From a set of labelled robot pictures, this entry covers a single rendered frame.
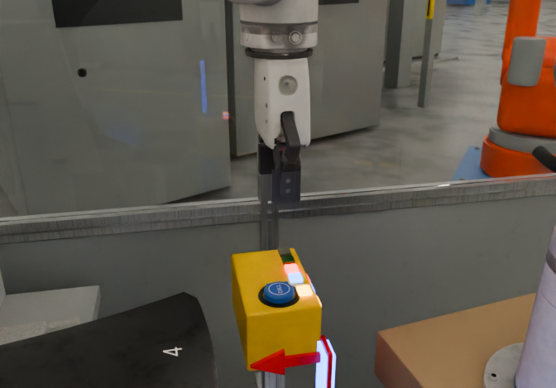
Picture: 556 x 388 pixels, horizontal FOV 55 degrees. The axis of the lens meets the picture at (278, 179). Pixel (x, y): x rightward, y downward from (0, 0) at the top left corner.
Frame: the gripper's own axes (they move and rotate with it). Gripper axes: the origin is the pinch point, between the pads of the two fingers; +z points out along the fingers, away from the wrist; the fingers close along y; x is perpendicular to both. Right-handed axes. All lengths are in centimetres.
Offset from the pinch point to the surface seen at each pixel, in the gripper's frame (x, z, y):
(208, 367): 10.5, 6.6, -23.5
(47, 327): 36, 37, 27
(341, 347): -26, 65, 45
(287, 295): -1.0, 15.5, -1.8
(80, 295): 32, 38, 38
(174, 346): 13.2, 5.8, -21.3
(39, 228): 40, 25, 45
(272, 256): -1.3, 16.5, 9.9
